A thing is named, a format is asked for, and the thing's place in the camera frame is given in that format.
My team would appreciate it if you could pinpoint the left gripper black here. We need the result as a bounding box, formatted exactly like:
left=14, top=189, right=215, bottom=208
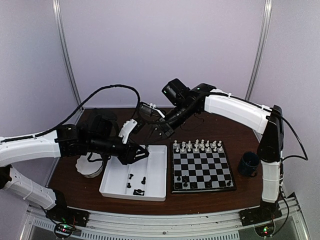
left=88, top=135, right=150, bottom=165

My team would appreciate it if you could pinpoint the white plastic tray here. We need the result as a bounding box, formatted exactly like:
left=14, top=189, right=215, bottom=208
left=99, top=145, right=168, bottom=202

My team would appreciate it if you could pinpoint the black and silver chessboard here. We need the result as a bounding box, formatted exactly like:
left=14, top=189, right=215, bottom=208
left=170, top=142, right=237, bottom=194

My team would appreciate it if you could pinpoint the black chess piece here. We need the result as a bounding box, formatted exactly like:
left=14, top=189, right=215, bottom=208
left=190, top=182, right=197, bottom=189

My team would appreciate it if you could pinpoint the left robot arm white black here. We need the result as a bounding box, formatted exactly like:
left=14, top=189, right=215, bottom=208
left=0, top=109, right=149, bottom=222

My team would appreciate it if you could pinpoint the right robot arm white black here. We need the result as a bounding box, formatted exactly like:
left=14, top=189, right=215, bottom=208
left=154, top=78, right=284, bottom=221

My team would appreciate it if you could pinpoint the white chess pieces row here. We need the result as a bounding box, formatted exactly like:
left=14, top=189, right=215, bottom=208
left=172, top=139, right=224, bottom=154

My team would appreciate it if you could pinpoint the white scalloped bowl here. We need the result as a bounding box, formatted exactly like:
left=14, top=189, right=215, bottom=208
left=75, top=153, right=103, bottom=178

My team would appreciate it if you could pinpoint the dark blue mug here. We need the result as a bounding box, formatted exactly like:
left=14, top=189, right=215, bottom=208
left=237, top=151, right=260, bottom=178

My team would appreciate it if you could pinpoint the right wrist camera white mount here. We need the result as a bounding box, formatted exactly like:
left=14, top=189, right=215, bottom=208
left=139, top=102, right=165, bottom=118

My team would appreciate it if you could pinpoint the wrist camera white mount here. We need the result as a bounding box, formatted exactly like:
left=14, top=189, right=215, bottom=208
left=118, top=119, right=143, bottom=144
left=139, top=102, right=165, bottom=118

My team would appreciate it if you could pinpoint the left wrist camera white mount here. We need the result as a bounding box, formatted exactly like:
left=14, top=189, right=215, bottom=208
left=118, top=119, right=143, bottom=144

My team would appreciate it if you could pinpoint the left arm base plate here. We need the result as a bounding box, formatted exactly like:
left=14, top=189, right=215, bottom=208
left=45, top=206, right=90, bottom=227

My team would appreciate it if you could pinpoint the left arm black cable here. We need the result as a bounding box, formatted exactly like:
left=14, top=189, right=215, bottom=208
left=32, top=84, right=142, bottom=138

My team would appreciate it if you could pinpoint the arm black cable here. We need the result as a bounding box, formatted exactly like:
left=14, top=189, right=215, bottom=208
left=32, top=84, right=142, bottom=138
left=279, top=116, right=309, bottom=161

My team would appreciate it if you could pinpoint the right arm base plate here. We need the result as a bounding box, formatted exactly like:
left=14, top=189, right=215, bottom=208
left=239, top=206, right=283, bottom=227

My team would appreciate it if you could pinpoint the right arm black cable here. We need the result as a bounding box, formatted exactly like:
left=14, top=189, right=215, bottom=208
left=279, top=116, right=309, bottom=161

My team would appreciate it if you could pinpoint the aluminium front rail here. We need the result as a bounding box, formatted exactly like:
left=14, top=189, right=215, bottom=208
left=18, top=197, right=312, bottom=240

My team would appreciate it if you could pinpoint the right aluminium frame post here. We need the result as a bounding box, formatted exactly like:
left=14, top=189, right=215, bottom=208
left=244, top=0, right=273, bottom=101

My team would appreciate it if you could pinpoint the aluminium frame post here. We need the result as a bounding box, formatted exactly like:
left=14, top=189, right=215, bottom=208
left=51, top=0, right=85, bottom=112
left=244, top=0, right=273, bottom=101

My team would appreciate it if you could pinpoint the left aluminium frame post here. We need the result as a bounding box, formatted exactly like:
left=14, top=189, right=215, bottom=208
left=51, top=0, right=85, bottom=112

